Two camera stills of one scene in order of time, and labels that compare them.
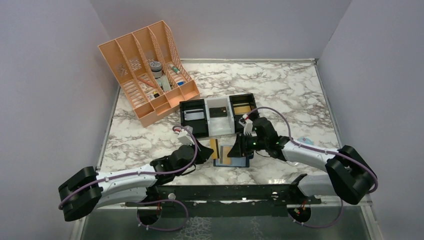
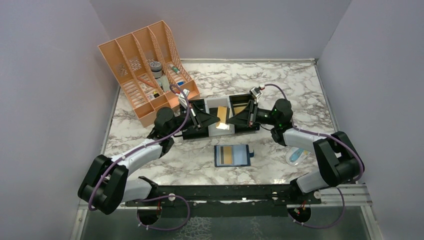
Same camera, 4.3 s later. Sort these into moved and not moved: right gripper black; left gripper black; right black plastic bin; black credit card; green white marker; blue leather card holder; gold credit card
Moved: left gripper black; right gripper black
Not moved: green white marker; blue leather card holder; gold credit card; right black plastic bin; black credit card
